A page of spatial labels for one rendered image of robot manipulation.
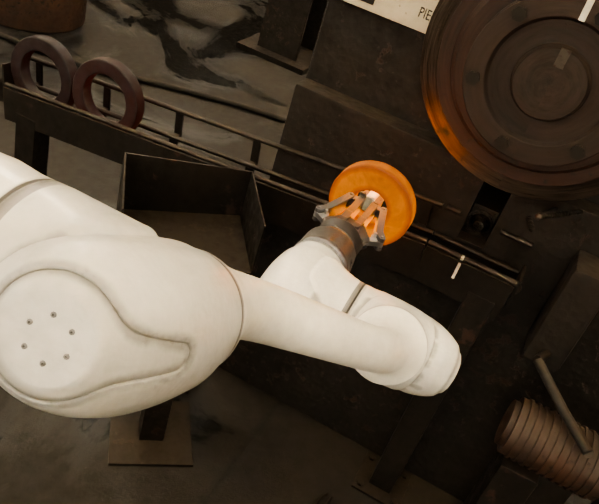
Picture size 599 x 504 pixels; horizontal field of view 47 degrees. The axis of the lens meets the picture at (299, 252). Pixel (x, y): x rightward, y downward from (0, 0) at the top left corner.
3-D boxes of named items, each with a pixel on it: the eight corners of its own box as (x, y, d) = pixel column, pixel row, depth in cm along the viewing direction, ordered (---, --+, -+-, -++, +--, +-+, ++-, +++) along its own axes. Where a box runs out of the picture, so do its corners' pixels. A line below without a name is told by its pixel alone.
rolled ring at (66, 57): (71, 49, 161) (80, 46, 163) (8, 27, 166) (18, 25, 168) (71, 123, 170) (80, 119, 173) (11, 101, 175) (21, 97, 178)
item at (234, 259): (89, 397, 177) (124, 151, 137) (192, 402, 185) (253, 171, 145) (83, 465, 161) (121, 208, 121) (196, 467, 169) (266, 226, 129)
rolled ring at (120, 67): (138, 72, 156) (147, 69, 159) (71, 49, 161) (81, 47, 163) (134, 147, 166) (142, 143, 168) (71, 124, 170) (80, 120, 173)
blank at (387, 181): (343, 148, 124) (336, 155, 121) (425, 175, 119) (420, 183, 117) (328, 222, 132) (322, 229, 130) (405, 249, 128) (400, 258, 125)
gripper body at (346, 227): (301, 255, 111) (323, 230, 118) (348, 279, 109) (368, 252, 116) (313, 218, 106) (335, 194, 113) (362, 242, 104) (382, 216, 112)
